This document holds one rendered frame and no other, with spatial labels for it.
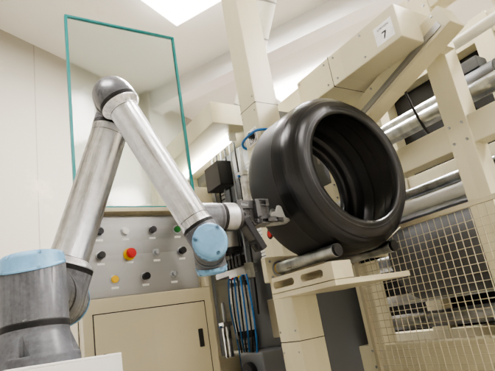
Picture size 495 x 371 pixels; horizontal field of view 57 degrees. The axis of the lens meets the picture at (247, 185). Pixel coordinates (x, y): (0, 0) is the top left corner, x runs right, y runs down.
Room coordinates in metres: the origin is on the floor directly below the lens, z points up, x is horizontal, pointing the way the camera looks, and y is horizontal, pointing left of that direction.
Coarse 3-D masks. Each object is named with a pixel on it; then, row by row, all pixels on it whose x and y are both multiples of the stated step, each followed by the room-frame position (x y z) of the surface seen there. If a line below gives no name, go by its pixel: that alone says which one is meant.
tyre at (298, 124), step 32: (288, 128) 1.44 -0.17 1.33; (320, 128) 1.79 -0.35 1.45; (352, 128) 1.75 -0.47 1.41; (256, 160) 1.55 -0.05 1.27; (288, 160) 1.42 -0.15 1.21; (320, 160) 1.89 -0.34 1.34; (352, 160) 1.89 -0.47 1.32; (384, 160) 1.78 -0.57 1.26; (256, 192) 1.57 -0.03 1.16; (288, 192) 1.44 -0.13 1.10; (320, 192) 1.44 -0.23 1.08; (352, 192) 1.93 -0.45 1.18; (384, 192) 1.82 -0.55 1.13; (288, 224) 1.53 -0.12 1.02; (320, 224) 1.47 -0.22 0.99; (352, 224) 1.50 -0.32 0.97; (384, 224) 1.59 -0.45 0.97
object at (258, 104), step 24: (240, 0) 1.86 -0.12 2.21; (240, 24) 1.85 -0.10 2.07; (240, 48) 1.87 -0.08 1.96; (264, 48) 1.91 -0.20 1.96; (240, 72) 1.90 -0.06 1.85; (264, 72) 1.89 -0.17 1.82; (240, 96) 1.93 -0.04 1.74; (264, 96) 1.88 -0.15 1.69; (264, 120) 1.86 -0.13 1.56; (264, 240) 1.93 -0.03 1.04; (288, 312) 1.87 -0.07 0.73; (312, 312) 1.89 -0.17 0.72; (288, 336) 1.90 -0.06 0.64; (312, 336) 1.88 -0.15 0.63; (288, 360) 1.92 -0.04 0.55; (312, 360) 1.87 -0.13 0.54
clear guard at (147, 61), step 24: (72, 24) 1.77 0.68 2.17; (96, 24) 1.84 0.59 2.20; (72, 48) 1.77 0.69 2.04; (96, 48) 1.83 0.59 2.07; (120, 48) 1.90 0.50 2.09; (144, 48) 1.97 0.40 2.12; (168, 48) 2.04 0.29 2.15; (72, 72) 1.77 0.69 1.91; (96, 72) 1.83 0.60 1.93; (120, 72) 1.89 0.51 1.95; (144, 72) 1.96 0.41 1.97; (168, 72) 2.03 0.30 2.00; (72, 96) 1.76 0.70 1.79; (144, 96) 1.95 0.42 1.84; (168, 96) 2.02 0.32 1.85; (72, 120) 1.75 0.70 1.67; (168, 120) 2.01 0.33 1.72; (72, 144) 1.75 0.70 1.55; (168, 144) 2.01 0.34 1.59; (72, 168) 1.75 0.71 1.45; (120, 168) 1.87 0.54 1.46; (120, 192) 1.86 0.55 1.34; (144, 192) 1.93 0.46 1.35
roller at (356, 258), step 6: (390, 240) 1.66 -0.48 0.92; (384, 246) 1.68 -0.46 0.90; (390, 246) 1.66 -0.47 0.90; (396, 246) 1.67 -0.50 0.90; (366, 252) 1.75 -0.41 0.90; (372, 252) 1.73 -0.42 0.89; (378, 252) 1.71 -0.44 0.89; (384, 252) 1.69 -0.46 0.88; (342, 258) 1.86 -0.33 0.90; (348, 258) 1.83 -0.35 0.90; (354, 258) 1.81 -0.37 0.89; (360, 258) 1.79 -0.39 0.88; (366, 258) 1.78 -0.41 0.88
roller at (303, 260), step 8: (320, 248) 1.56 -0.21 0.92; (328, 248) 1.52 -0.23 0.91; (336, 248) 1.50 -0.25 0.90; (296, 256) 1.68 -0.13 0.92; (304, 256) 1.62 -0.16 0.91; (312, 256) 1.58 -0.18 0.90; (320, 256) 1.55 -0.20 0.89; (328, 256) 1.53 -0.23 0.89; (336, 256) 1.51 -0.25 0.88; (280, 264) 1.74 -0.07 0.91; (288, 264) 1.70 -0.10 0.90; (296, 264) 1.66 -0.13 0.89; (304, 264) 1.64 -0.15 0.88; (280, 272) 1.77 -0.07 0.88
